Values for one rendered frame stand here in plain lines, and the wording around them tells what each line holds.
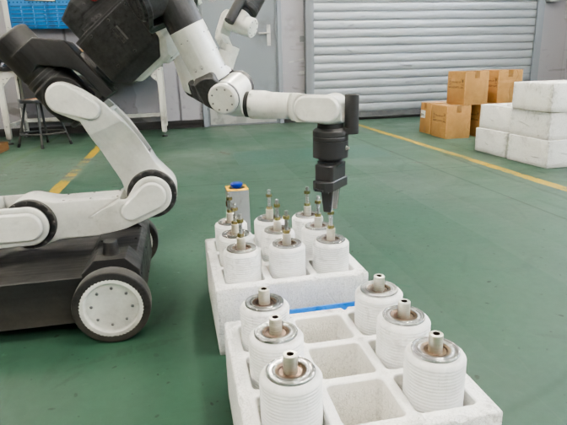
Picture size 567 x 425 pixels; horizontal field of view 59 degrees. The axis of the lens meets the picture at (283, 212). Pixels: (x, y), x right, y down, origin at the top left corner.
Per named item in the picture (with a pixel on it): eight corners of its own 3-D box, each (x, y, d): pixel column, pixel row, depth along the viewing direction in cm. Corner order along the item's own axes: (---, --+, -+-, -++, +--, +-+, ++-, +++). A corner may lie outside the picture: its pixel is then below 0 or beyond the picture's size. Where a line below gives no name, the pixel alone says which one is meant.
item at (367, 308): (363, 383, 102) (364, 302, 97) (348, 357, 111) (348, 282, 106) (407, 376, 104) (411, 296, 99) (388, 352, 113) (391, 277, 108)
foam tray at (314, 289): (220, 356, 126) (215, 290, 121) (208, 291, 163) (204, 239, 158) (367, 335, 134) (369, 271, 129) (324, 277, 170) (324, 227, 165)
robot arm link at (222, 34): (252, 18, 174) (240, 56, 177) (231, 11, 177) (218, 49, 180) (245, 13, 168) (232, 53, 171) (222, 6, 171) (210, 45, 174)
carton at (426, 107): (445, 130, 526) (447, 100, 518) (457, 132, 503) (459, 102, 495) (418, 131, 521) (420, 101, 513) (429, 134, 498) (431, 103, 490)
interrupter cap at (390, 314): (392, 330, 87) (392, 326, 87) (375, 310, 94) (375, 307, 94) (433, 325, 89) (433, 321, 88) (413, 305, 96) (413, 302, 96)
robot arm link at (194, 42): (204, 124, 128) (159, 40, 120) (224, 107, 139) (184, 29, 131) (242, 109, 123) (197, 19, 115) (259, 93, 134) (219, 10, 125)
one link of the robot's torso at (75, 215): (-11, 210, 137) (164, 168, 143) (12, 193, 155) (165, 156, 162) (10, 262, 141) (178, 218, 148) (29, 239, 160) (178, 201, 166)
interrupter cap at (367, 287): (368, 300, 98) (368, 297, 98) (354, 285, 105) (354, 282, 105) (403, 296, 100) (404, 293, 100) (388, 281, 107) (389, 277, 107)
